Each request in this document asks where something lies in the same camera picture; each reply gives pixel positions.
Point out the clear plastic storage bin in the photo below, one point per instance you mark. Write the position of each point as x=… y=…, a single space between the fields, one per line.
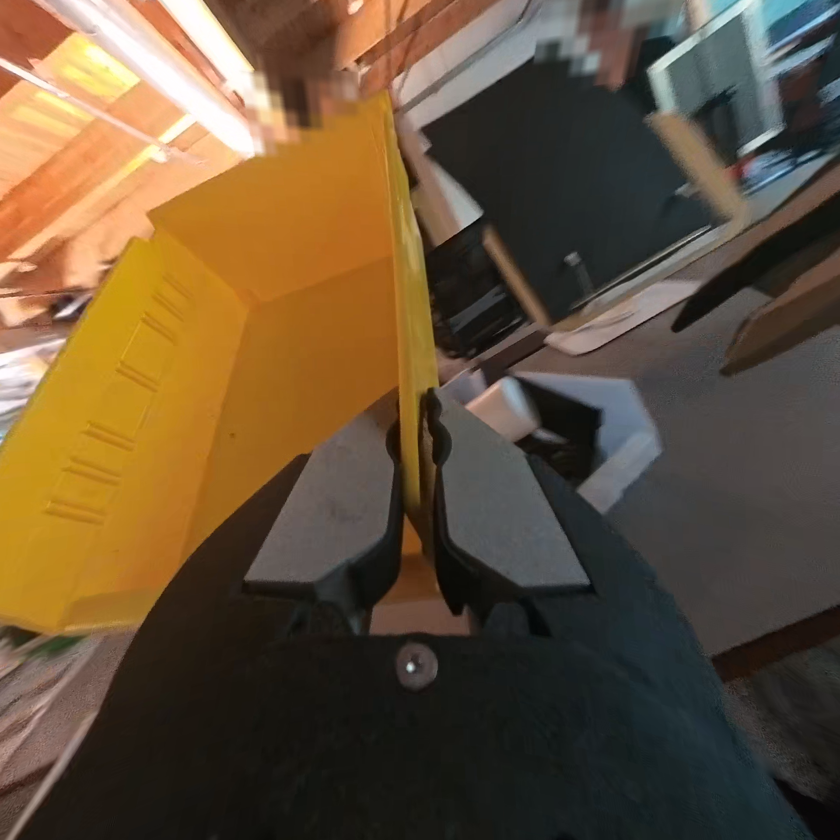
x=623 y=426

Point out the ceiling light tube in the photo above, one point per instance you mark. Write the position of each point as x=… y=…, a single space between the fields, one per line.
x=164 y=72

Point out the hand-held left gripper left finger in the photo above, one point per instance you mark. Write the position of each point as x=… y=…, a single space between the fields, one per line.
x=321 y=518

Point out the yellow plastic bin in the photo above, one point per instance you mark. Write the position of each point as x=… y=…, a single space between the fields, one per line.
x=295 y=262

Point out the black wooden book stand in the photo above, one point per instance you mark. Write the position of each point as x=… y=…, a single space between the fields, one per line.
x=571 y=164

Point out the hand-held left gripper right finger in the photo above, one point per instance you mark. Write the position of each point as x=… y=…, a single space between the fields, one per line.
x=505 y=518

